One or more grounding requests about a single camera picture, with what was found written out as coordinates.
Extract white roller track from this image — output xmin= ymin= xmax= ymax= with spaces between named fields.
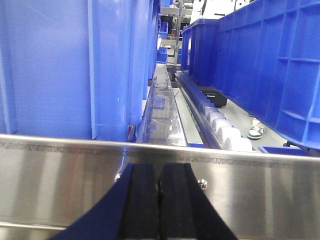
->
xmin=175 ymin=71 xmax=253 ymax=152

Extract stainless steel shelf beam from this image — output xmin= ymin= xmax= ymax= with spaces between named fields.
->
xmin=0 ymin=134 xmax=320 ymax=240

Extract blue crate right side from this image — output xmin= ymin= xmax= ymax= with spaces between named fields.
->
xmin=182 ymin=0 xmax=320 ymax=149

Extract white green sneaker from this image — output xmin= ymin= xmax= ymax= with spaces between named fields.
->
xmin=247 ymin=117 xmax=266 ymax=140

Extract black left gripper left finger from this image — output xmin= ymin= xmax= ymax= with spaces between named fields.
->
xmin=53 ymin=163 xmax=159 ymax=240

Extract steel shelf divider rail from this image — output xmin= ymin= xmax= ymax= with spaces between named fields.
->
xmin=136 ymin=63 xmax=187 ymax=147

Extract blue crate upper shelf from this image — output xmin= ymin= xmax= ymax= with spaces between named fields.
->
xmin=0 ymin=0 xmax=161 ymax=142

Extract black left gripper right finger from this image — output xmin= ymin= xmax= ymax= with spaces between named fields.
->
xmin=159 ymin=163 xmax=237 ymax=240

